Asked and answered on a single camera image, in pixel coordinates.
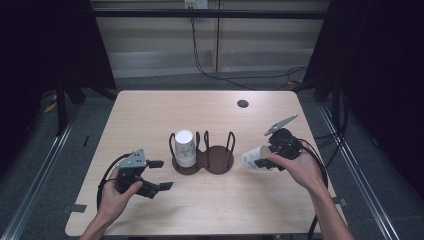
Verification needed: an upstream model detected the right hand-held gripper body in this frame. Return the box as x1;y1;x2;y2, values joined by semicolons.
264;114;303;161

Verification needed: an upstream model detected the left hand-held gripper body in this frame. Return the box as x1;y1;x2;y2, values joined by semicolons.
114;148;162;200

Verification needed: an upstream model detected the floral paper cup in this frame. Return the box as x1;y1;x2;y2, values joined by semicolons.
240;145;273;171

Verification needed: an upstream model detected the stack of white paper cups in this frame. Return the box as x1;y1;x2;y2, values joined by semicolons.
174;129;198;169

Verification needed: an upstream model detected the brown double cup holder rack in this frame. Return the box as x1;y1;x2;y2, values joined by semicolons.
168;130;237;176

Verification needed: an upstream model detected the person's right hand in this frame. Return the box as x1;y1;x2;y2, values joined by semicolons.
266;148;323;195

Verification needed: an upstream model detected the person's left hand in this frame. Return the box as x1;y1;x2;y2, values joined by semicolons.
97;168;144;223

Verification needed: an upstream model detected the black metal stand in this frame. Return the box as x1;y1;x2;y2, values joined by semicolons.
54;75;87;137

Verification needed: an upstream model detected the black curtain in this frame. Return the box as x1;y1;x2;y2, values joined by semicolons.
298;0;424;201
0;0;118;174

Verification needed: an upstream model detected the black horizontal bar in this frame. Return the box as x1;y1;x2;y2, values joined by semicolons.
90;8;327;20

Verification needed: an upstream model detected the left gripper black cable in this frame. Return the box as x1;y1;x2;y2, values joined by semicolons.
96;152;135;212

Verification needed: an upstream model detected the metal floor rail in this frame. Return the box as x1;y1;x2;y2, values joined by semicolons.
0;106;83;240
315;99;401;240

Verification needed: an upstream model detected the black wall cable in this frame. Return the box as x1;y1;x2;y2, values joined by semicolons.
189;8;309;92

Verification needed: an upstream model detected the white wall socket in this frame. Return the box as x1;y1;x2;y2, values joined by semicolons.
184;0;210;10

